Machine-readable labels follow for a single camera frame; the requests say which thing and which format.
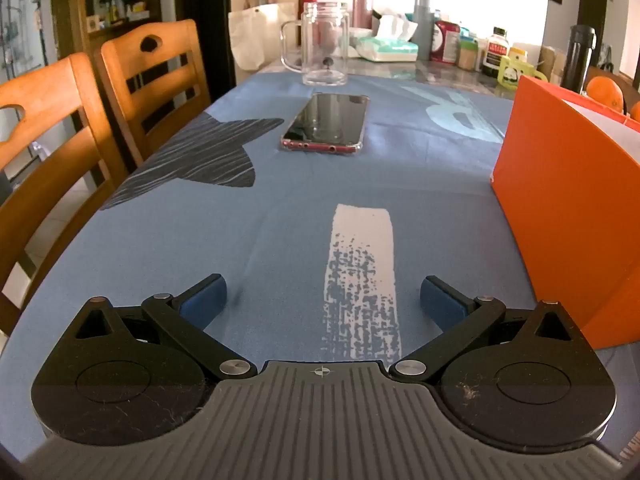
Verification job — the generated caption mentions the glass mug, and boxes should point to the glass mug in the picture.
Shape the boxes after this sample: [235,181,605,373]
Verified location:
[280,2,349,87]

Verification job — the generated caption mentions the dark bottle with white label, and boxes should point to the dark bottle with white label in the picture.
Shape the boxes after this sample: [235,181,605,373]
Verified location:
[481,26,511,78]

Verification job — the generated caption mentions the green white wipes pack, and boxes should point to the green white wipes pack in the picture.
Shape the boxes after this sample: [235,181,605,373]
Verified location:
[356,35,420,63]

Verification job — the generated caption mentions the dark wooden door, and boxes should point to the dark wooden door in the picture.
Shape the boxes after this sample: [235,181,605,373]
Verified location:
[177,0,236,103]

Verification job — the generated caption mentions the beige paper bag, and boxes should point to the beige paper bag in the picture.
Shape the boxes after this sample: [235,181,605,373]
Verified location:
[228,2,301,72]

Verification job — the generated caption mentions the wooden chair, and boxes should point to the wooden chair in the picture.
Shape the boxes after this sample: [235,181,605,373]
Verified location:
[95,19,211,161]
[0,52,131,336]

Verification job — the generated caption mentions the black thermos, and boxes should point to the black thermos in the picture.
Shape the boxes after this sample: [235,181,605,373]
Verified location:
[562,24,597,95]

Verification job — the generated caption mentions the orange cardboard box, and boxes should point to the orange cardboard box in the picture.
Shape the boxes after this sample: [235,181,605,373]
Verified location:
[489,75,640,351]

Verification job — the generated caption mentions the green mug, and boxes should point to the green mug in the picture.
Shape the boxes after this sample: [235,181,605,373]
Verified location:
[497,55,548,92]

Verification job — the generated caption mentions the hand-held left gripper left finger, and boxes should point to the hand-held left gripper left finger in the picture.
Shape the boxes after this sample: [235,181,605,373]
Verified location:
[75,273,258,383]

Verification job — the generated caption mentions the grey bottle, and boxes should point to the grey bottle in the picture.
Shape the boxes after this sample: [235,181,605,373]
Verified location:
[413,0,435,61]

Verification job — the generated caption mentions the red white jar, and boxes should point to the red white jar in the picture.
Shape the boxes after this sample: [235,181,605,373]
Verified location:
[431,20,461,64]

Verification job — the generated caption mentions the wooden cabinet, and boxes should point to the wooden cabinet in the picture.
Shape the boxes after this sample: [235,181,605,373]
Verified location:
[50,0,178,61]

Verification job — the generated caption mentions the smartphone in clear case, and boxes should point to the smartphone in clear case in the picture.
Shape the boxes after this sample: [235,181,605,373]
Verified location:
[280,92,371,157]

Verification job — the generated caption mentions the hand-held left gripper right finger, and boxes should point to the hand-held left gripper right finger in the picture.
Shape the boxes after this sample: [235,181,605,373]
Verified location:
[389,275,583,383]

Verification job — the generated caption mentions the pink thermos bottle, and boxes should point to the pink thermos bottle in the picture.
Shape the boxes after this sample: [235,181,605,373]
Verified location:
[352,0,374,31]

